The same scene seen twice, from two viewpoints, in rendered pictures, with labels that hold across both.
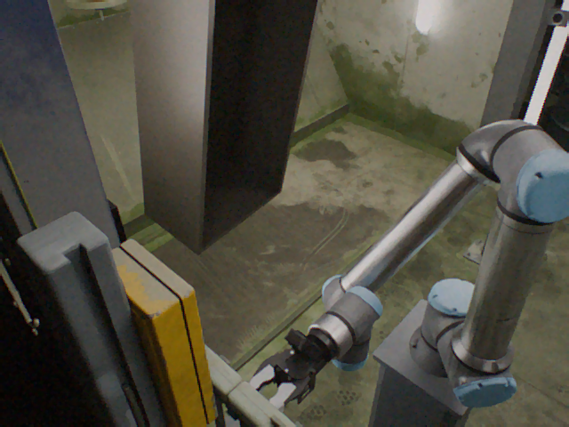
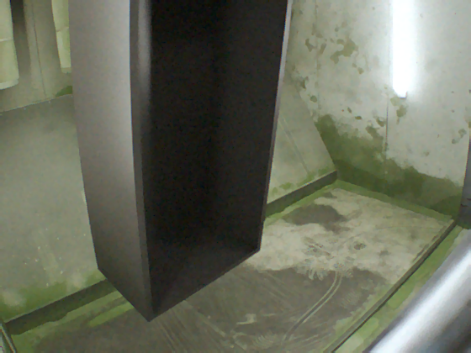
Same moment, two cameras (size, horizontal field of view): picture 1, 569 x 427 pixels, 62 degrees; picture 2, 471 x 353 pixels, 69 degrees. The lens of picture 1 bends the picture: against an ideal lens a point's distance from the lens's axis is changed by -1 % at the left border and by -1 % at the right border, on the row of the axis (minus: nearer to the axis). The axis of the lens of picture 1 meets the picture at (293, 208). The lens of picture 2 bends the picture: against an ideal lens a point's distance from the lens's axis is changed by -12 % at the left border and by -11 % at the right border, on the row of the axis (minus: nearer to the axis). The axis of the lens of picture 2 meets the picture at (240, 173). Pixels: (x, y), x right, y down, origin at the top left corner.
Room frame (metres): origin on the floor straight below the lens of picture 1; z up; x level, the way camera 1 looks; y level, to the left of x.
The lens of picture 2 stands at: (0.56, -0.08, 1.40)
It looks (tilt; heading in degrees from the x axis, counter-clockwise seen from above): 22 degrees down; 8
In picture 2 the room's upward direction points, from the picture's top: 4 degrees counter-clockwise
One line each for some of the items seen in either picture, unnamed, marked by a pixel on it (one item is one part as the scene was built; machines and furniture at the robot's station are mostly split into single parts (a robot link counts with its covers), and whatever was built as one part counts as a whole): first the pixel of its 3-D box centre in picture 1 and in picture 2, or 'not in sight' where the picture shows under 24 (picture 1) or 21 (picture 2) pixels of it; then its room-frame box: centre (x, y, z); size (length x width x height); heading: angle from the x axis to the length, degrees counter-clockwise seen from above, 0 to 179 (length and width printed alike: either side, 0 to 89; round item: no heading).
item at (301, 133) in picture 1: (228, 174); (210, 239); (2.66, 0.44, 0.11); 2.70 x 0.02 x 0.13; 138
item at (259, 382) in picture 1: (257, 390); not in sight; (0.50, 0.07, 1.07); 0.09 x 0.03 x 0.06; 129
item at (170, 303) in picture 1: (160, 348); not in sight; (0.35, 0.16, 1.42); 0.12 x 0.06 x 0.26; 48
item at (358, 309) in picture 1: (352, 315); not in sight; (0.69, -0.13, 1.07); 0.12 x 0.09 x 0.10; 138
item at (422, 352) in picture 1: (443, 341); not in sight; (0.89, -0.47, 0.69); 0.19 x 0.19 x 0.10
